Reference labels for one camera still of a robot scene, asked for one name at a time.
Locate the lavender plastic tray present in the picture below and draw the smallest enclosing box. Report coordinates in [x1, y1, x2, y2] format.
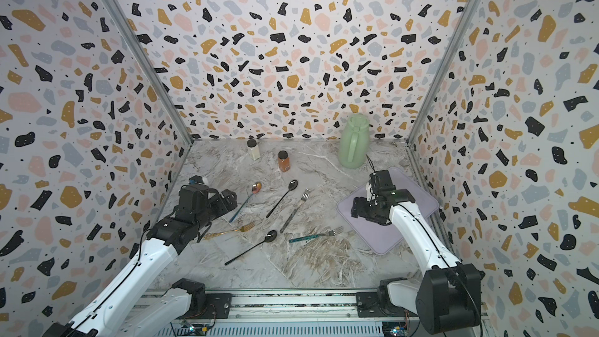
[336, 166, 441, 256]

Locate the gold ornate fork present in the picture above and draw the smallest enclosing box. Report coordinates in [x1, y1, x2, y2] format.
[204, 222, 255, 240]

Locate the iridescent rainbow spoon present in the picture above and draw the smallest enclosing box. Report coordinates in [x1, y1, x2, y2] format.
[229, 182, 262, 223]

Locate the green handle fork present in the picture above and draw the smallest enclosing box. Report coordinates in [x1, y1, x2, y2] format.
[289, 227, 344, 243]

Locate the black spoon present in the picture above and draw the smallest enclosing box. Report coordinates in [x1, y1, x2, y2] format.
[225, 229, 278, 265]

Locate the grey marbled handle fork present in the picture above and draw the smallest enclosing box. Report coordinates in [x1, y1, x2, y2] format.
[279, 189, 310, 233]

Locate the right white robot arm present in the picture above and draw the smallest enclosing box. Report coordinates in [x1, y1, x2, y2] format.
[351, 190, 482, 335]

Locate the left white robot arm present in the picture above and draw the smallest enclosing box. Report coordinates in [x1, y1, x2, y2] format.
[44, 176, 237, 336]

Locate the dark grey spoon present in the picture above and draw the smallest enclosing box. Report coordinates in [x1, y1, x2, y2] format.
[266, 179, 299, 218]

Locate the green plastic pitcher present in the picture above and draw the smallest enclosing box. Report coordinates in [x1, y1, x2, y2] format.
[338, 113, 371, 169]

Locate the white spice bottle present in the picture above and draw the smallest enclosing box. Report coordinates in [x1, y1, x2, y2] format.
[246, 139, 261, 161]

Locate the orange spice bottle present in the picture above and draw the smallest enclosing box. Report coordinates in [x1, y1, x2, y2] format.
[278, 151, 291, 173]

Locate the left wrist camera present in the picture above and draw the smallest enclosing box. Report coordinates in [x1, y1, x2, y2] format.
[189, 176, 207, 185]

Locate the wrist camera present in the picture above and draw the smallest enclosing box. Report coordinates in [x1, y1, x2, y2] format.
[366, 170, 396, 198]
[189, 176, 207, 185]

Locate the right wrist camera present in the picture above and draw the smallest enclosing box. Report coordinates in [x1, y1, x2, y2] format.
[366, 170, 396, 198]

